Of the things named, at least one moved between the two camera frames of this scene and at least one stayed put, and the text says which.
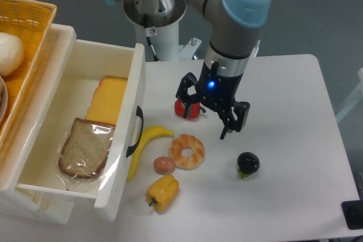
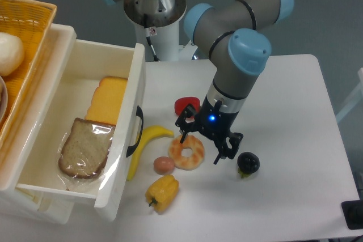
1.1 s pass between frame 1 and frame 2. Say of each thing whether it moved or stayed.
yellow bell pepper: stayed
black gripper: moved
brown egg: stayed
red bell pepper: stayed
